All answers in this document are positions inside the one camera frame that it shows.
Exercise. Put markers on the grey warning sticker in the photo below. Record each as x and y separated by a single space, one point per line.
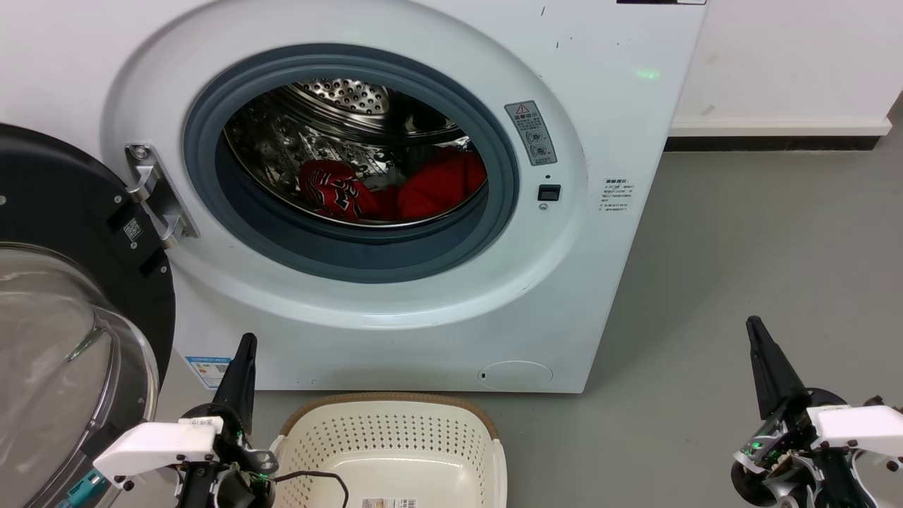
530 134

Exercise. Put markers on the black baseboard strip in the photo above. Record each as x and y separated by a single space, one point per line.
769 143

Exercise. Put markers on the stainless steel washing machine drum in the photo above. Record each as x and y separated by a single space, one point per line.
282 141

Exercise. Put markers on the teal connector plug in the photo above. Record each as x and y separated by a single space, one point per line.
85 488

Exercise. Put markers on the white wall ledge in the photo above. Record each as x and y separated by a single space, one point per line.
776 127

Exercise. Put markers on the white text label sticker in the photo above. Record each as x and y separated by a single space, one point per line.
617 194

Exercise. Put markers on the metal door hinge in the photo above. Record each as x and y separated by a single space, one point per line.
159 194

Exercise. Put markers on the white front-load washing machine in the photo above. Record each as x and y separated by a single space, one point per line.
600 106

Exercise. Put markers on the red garment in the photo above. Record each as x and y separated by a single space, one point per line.
437 183

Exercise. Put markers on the cream laundry basket brown rim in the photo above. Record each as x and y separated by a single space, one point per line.
395 437

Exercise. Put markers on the white QR code sticker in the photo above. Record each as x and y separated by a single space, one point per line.
132 230

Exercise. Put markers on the grey rubber door gasket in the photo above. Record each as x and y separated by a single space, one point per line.
353 254

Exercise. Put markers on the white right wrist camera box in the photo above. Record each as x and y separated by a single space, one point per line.
861 427

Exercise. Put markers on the printed label sticker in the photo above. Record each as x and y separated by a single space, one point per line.
388 503

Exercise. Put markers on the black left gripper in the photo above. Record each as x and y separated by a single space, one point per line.
240 480

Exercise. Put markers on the open washer door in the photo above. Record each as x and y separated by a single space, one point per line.
56 197

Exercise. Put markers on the black door latch socket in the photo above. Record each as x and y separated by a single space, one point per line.
549 192

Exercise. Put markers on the round filter cover flap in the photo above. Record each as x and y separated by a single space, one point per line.
515 375

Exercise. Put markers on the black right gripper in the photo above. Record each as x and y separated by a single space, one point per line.
797 466

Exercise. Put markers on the blue energy label sticker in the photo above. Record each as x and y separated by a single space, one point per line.
208 370

